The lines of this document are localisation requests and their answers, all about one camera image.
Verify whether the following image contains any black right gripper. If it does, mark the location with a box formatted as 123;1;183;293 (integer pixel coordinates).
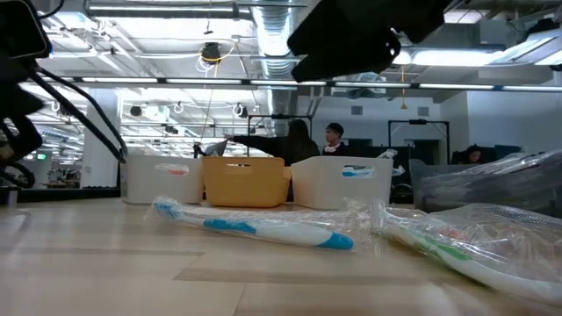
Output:
287;0;453;83

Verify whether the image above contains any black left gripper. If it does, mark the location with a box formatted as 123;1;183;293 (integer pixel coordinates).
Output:
0;56;45;164

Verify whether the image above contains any blue toothbrush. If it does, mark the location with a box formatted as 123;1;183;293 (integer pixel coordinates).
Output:
379;148;406;176
342;165;375;178
147;196;357;252

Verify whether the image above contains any grey translucent plastic bin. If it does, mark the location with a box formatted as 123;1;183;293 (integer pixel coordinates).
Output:
407;148;562;219

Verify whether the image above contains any orange toothbrush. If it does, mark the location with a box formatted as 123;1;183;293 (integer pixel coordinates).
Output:
428;202;562;273
155;164;191;176

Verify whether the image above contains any purple toothbrush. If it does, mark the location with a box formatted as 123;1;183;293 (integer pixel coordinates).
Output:
421;148;562;207

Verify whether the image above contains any white square pillar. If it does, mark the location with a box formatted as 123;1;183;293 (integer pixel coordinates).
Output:
80;87;123;189

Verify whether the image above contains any person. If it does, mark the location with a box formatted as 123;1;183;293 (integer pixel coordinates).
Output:
226;118;321;167
460;144;484;166
322;122;352;157

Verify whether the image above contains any black office partition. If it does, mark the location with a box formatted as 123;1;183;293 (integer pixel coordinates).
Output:
349;138;392;159

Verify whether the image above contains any white plastic bin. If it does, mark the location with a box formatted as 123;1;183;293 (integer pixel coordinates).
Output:
290;155;395;211
122;153;204;205

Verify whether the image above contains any LED light bar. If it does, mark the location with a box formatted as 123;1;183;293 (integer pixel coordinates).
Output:
0;75;562;92

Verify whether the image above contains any grey tilted monitor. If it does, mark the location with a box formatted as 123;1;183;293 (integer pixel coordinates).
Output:
192;140;229;157

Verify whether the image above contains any orange plastic bin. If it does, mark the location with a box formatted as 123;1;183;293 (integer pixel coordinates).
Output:
201;156;292;209

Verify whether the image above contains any black curved hose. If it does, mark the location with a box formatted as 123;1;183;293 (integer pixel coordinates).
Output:
0;161;36;190

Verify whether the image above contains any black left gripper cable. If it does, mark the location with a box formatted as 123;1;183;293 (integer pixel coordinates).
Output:
30;65;128;164

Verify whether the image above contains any silver ventilation duct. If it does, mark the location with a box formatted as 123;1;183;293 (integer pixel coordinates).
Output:
252;0;308;148

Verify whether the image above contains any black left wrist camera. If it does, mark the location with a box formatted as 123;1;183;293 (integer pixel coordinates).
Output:
0;0;52;59

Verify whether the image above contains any black rig frame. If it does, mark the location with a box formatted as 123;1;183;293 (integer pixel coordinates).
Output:
387;118;451;155

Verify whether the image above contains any black ceiling cord reel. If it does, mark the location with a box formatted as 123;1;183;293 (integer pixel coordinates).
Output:
200;41;223;65

